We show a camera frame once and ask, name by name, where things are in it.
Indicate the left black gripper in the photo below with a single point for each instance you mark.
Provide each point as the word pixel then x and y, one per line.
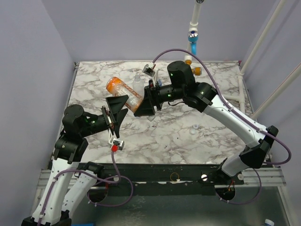
pixel 115 103

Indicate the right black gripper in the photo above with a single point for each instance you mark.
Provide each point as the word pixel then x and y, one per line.
pixel 152 95

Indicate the orange label drink bottle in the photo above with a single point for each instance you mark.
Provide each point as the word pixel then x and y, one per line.
pixel 117 88

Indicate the clear unlabelled plastic bottle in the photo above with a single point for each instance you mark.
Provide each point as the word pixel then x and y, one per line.
pixel 138 85

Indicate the white Pocari bottle cap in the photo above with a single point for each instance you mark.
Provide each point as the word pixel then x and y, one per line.
pixel 192 131

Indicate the purple label water bottle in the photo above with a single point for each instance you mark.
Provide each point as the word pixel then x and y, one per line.
pixel 151 118

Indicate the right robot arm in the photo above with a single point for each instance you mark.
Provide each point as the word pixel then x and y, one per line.
pixel 204 98

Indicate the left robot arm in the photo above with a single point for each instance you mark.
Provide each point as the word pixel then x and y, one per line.
pixel 67 185

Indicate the orange tap valve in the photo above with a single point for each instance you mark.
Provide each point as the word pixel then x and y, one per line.
pixel 197 71

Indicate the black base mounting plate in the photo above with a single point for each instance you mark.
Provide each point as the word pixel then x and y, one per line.
pixel 154 180

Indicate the blue tap valve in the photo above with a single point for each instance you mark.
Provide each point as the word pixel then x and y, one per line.
pixel 193 38

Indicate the blue object at bottom edge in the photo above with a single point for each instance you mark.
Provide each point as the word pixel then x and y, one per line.
pixel 84 224

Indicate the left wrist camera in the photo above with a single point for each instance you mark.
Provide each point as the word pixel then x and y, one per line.
pixel 115 144

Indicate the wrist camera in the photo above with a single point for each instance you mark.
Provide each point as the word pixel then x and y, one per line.
pixel 115 144
pixel 149 69

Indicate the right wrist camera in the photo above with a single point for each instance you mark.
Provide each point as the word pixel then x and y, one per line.
pixel 149 69

